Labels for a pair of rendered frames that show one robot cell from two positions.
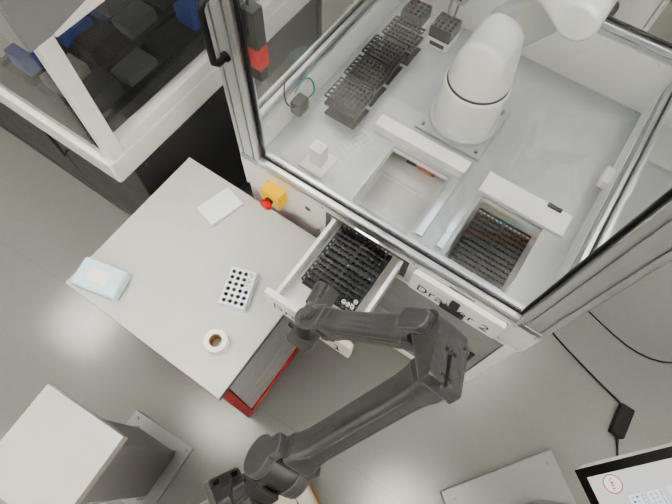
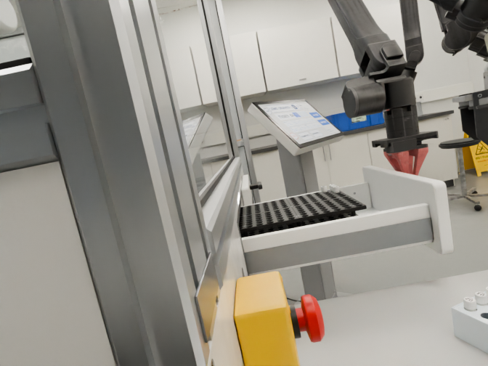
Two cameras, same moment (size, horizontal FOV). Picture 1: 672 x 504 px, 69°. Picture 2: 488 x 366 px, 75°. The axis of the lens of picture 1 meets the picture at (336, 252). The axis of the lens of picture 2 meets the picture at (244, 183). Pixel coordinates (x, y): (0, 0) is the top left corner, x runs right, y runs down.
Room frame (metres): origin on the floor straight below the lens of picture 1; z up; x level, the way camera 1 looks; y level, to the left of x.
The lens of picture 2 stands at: (0.91, 0.45, 1.04)
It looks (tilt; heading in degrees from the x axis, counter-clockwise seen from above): 8 degrees down; 241
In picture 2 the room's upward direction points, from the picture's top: 11 degrees counter-clockwise
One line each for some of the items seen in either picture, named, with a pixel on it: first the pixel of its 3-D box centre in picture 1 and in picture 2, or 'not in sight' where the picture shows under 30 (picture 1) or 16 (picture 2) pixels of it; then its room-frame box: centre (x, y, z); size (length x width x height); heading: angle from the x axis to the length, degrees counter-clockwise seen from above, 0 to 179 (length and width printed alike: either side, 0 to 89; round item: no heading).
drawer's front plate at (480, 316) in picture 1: (454, 303); (248, 198); (0.47, -0.35, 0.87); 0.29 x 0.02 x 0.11; 59
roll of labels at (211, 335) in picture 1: (216, 342); not in sight; (0.34, 0.33, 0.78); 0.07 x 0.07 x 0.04
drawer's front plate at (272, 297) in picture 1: (308, 322); (397, 200); (0.39, 0.06, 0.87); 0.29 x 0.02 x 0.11; 59
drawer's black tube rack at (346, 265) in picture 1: (347, 269); (294, 222); (0.56, -0.04, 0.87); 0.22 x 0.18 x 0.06; 149
